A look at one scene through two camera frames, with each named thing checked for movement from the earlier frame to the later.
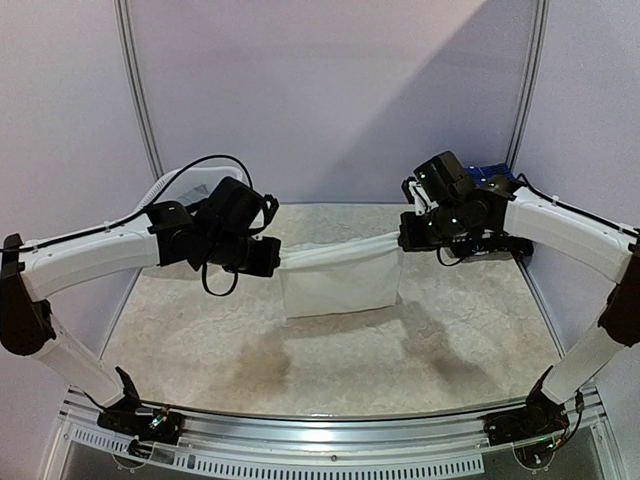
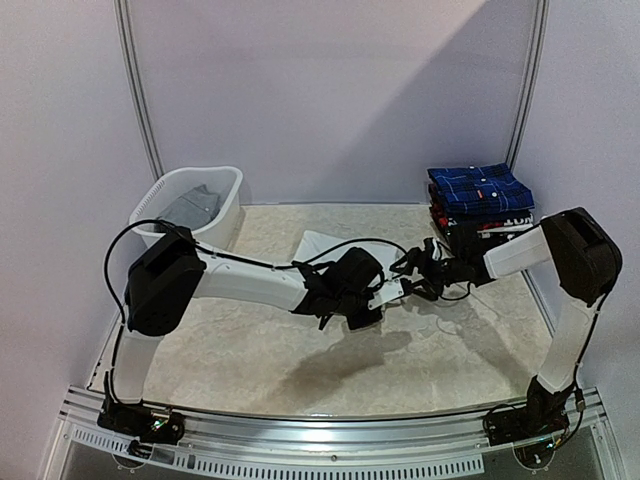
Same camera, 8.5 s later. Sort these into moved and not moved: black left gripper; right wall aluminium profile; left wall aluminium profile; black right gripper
Moved: black left gripper; black right gripper
Not moved: right wall aluminium profile; left wall aluminium profile
